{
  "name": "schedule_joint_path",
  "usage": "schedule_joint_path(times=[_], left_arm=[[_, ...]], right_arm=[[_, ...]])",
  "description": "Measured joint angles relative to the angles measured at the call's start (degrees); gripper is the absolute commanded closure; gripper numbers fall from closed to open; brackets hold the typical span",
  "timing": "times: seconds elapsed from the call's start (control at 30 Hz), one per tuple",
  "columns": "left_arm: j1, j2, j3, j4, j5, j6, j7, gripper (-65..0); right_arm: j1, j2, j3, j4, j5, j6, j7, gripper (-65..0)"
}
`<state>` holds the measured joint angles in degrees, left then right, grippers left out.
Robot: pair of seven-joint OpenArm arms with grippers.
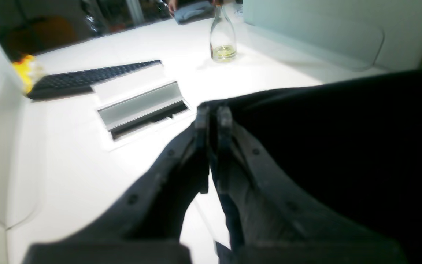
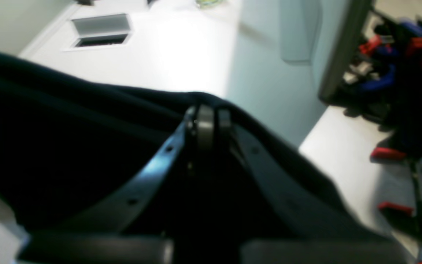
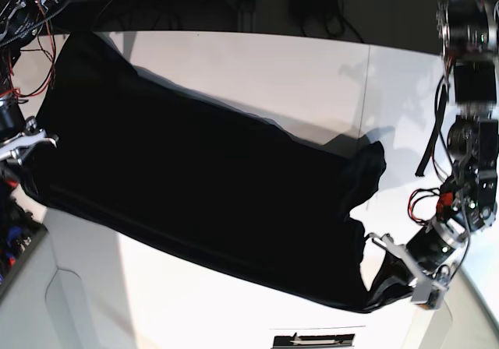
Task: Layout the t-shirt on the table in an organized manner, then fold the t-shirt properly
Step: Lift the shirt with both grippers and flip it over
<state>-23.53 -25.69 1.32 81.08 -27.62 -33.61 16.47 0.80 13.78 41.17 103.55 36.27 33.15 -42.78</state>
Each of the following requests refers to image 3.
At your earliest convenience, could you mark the black printed t-shirt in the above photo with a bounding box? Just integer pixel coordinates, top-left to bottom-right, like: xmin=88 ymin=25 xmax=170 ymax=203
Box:
xmin=23 ymin=31 xmax=414 ymax=314

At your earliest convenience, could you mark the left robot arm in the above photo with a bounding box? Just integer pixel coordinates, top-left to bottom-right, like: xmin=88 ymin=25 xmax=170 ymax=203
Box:
xmin=366 ymin=0 xmax=498 ymax=311

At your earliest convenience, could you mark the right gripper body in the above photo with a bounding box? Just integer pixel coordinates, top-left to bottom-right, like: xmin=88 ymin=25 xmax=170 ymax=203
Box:
xmin=1 ymin=117 xmax=58 ymax=166

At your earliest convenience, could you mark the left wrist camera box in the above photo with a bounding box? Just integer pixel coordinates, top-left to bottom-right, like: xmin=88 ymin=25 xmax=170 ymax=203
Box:
xmin=410 ymin=278 xmax=448 ymax=310

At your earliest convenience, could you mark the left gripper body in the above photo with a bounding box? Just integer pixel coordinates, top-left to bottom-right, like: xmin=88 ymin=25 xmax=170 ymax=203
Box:
xmin=370 ymin=232 xmax=450 ymax=291

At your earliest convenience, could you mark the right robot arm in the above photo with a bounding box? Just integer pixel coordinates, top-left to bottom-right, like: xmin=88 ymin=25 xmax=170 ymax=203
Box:
xmin=1 ymin=0 xmax=71 ymax=165

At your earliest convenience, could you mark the black white label plate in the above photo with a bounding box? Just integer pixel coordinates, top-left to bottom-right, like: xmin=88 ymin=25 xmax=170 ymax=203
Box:
xmin=267 ymin=326 xmax=366 ymax=348

